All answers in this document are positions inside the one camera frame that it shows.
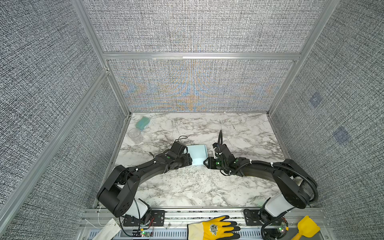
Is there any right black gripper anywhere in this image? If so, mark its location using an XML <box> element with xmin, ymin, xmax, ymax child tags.
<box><xmin>201</xmin><ymin>156</ymin><xmax>228</xmax><ymax>171</ymax></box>

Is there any light blue paper box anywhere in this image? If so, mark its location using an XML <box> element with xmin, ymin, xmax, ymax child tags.
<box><xmin>187</xmin><ymin>145</ymin><xmax>208</xmax><ymax>166</ymax></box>

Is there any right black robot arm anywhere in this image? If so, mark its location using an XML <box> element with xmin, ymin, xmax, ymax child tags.
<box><xmin>204</xmin><ymin>143</ymin><xmax>319</xmax><ymax>220</ymax></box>

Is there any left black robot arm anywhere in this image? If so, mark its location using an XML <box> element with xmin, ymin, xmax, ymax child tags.
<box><xmin>97</xmin><ymin>141</ymin><xmax>193</xmax><ymax>219</ymax></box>

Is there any teal sponge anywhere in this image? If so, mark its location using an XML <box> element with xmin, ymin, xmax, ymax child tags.
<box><xmin>135</xmin><ymin>116</ymin><xmax>151</xmax><ymax>131</ymax></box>

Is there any yellow black work glove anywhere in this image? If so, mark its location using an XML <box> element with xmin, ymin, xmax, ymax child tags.
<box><xmin>187</xmin><ymin>215</ymin><xmax>241</xmax><ymax>240</ymax></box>

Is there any yellow plastic scoop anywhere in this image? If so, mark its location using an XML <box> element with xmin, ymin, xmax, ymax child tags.
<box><xmin>292</xmin><ymin>216</ymin><xmax>321</xmax><ymax>240</ymax></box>

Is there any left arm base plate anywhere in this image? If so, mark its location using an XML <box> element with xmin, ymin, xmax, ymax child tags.
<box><xmin>123</xmin><ymin>210</ymin><xmax>165</xmax><ymax>228</ymax></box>

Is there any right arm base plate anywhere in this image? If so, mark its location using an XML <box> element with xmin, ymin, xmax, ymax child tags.
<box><xmin>243</xmin><ymin>208</ymin><xmax>289</xmax><ymax>234</ymax></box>

